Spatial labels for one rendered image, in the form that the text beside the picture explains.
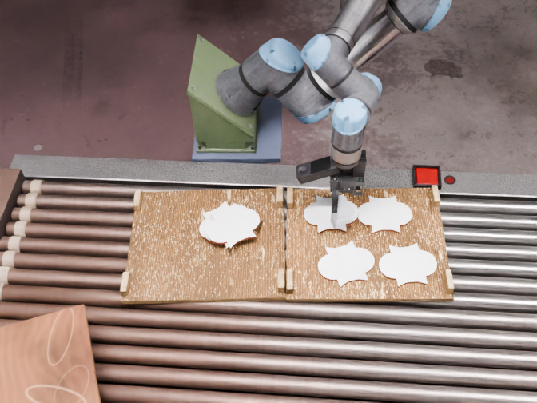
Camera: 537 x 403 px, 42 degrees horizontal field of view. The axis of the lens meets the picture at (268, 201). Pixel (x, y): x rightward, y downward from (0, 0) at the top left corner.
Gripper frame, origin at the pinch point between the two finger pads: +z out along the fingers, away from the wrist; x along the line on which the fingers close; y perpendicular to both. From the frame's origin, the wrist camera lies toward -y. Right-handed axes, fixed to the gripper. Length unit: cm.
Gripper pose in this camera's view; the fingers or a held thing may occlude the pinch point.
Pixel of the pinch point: (331, 205)
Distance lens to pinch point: 185.1
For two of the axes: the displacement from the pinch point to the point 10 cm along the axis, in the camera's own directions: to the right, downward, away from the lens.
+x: 0.3, -7.8, 6.2
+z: 0.1, 6.2, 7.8
